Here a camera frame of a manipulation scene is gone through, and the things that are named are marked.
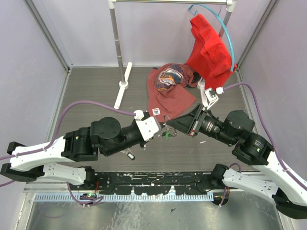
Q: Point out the blue clothes hanger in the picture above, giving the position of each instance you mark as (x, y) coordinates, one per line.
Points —
(223, 30)

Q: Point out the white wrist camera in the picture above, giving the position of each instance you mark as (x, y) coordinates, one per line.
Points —
(211, 96)
(141, 117)

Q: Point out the bright red shirt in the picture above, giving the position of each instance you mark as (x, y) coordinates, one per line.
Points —
(209, 56)

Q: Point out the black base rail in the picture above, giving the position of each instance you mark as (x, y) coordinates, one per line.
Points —
(151, 183)

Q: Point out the key with black tag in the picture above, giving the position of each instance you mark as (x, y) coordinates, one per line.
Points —
(129, 154)

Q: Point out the faded red t-shirt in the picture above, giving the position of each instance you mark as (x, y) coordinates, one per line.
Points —
(167, 90)

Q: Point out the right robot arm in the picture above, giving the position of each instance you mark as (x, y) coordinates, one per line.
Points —
(252, 149)

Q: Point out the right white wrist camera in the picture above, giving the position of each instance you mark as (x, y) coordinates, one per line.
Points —
(211, 96)

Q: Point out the key with green tag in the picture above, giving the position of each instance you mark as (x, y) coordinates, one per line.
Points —
(167, 134)

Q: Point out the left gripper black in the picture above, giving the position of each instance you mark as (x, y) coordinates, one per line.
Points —
(144, 145)

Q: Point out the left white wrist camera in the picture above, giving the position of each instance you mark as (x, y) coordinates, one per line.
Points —
(141, 117)

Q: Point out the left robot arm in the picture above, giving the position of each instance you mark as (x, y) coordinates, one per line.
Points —
(106, 137)

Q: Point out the white cable duct strip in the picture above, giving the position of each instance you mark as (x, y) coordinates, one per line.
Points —
(171, 197)

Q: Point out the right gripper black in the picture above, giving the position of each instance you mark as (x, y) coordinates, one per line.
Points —
(188, 123)

